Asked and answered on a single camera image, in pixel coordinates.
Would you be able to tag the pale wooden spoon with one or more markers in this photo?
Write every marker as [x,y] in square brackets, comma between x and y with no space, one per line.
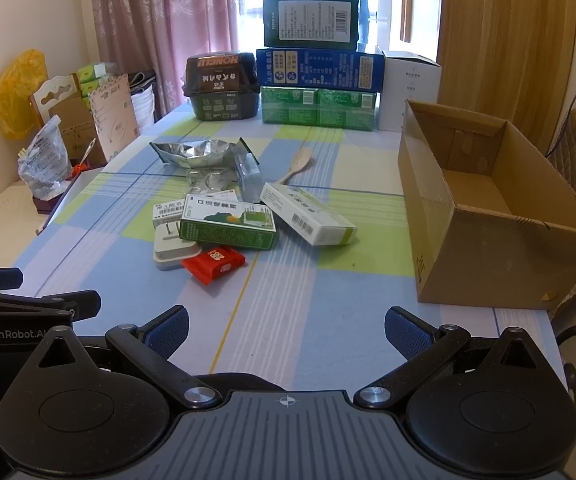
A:
[302,159]

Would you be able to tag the clear plastic small box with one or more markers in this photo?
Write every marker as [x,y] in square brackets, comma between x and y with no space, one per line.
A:
[249,180]

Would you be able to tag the crumpled silver plastic bag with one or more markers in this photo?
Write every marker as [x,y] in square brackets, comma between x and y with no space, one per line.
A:
[45,160]

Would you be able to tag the dark red wooden box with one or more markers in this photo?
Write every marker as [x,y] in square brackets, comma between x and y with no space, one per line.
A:
[52,200]

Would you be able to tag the red snack packet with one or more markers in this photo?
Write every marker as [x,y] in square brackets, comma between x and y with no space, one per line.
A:
[212,262]

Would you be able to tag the white power adapter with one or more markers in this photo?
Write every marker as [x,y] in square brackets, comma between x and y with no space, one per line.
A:
[172,256]

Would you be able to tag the white carton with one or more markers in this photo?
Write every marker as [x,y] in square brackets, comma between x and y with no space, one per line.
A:
[410,90]

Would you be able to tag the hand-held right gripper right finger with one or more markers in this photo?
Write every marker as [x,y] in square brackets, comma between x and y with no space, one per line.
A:
[405,332]

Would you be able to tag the blue milk carton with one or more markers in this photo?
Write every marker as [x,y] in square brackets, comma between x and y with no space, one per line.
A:
[318,70]

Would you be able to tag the pale printed paper carton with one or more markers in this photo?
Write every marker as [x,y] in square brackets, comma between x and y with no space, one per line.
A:
[115,120]

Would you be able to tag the wooden door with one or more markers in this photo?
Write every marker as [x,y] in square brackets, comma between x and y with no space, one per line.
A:
[508,35]

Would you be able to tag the silver foil bag green print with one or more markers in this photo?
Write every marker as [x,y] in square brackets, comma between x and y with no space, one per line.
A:
[192,152]

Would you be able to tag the white medicine box green stripe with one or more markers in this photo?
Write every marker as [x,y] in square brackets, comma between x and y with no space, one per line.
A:
[303,212]

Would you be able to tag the brown cardboard hanging package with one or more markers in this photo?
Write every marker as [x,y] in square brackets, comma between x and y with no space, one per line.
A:
[67,120]

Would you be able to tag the black instant meal bowl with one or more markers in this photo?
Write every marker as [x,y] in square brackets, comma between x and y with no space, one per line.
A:
[220,85]

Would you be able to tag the checked cloth desktop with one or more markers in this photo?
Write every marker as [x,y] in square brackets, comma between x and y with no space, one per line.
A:
[318,285]

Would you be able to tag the white ointment box bird print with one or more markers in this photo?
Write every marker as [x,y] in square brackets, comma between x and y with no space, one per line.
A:
[167,212]

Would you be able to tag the dark green carton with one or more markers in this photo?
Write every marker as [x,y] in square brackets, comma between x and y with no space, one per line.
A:
[310,22]

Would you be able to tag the small green tissue packs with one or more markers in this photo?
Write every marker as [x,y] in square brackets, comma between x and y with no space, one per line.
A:
[92,72]

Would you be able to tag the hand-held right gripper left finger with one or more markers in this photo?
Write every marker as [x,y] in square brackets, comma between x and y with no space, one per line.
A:
[170,332]

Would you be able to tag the stack of white paper bowls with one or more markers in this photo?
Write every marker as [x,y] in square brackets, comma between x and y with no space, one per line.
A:
[143,105]

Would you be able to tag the pink curtain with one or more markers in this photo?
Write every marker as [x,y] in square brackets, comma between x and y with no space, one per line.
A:
[157,20]

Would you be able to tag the clear plastic wrapper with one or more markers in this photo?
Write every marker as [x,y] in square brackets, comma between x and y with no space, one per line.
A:
[210,180]

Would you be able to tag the brown cardboard box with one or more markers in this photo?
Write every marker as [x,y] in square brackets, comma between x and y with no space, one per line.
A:
[468,260]

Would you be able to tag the green tissue pack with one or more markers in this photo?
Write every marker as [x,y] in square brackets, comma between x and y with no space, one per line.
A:
[318,107]

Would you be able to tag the yellow plastic bag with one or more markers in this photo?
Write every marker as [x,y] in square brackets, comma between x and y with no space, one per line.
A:
[17,90]

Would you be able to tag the beige side table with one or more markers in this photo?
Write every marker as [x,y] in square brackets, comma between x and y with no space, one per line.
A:
[2,220]

